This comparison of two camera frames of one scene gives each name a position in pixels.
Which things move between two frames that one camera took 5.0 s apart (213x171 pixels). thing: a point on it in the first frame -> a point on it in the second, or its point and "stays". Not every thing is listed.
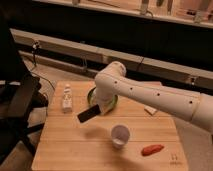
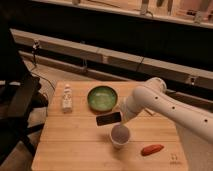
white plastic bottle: (67, 104) stays
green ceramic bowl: (93, 101) stays
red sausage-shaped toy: (151, 149) stays
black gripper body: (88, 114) -> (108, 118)
